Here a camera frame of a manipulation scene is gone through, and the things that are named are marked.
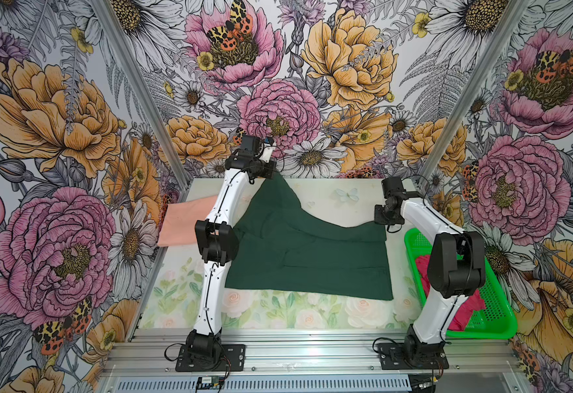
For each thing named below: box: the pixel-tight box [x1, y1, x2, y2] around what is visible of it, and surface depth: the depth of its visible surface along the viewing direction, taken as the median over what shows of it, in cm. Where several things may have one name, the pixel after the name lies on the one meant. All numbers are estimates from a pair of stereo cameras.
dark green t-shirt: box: [224, 172, 394, 301], surface depth 100 cm
